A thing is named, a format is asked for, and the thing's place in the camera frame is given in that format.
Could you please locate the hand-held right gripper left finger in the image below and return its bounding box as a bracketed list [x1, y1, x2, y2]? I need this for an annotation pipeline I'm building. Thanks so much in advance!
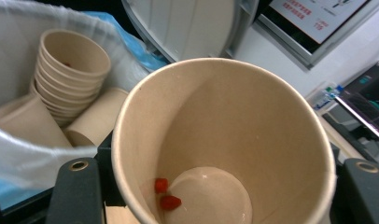
[45, 157, 105, 224]

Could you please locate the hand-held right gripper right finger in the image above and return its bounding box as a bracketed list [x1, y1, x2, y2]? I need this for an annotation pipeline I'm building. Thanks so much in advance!
[339, 158, 379, 224]

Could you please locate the brown paper cup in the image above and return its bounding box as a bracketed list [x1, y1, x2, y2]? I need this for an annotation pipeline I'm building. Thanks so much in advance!
[63, 87, 130, 147]
[111, 57, 337, 224]
[0, 92, 73, 149]

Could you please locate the white grey pedal trash can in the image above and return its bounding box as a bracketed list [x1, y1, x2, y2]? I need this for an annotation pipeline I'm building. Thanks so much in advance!
[121, 0, 260, 63]

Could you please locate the red dried fruit piece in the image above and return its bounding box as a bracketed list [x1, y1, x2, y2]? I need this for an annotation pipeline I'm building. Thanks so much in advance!
[160, 195, 183, 211]
[154, 177, 169, 194]

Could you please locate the dark monitor screen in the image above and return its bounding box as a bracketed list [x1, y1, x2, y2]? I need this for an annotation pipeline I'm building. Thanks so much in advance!
[335, 60, 379, 146]

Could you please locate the clear plastic bottle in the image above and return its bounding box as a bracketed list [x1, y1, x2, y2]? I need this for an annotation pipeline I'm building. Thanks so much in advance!
[313, 84, 345, 112]

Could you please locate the stack of nested paper cups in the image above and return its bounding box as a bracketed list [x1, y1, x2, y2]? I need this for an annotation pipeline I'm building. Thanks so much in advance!
[28, 28, 112, 128]

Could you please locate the white sign in grey frame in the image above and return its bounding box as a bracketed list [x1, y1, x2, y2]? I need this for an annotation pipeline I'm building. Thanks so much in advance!
[254, 0, 379, 70]

